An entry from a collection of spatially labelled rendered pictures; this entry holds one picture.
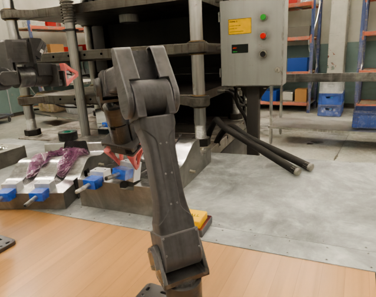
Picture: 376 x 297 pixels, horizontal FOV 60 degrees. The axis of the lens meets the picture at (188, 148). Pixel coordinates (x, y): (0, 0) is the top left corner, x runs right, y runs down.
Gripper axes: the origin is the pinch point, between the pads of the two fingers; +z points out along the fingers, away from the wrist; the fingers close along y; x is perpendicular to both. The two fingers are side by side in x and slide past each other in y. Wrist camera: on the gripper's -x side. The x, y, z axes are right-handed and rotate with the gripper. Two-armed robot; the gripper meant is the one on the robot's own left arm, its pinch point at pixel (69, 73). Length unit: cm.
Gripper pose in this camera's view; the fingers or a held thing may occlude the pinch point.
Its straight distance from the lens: 114.7
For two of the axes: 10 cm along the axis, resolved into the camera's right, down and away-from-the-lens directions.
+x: 0.4, 9.7, 2.6
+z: 4.5, -2.5, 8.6
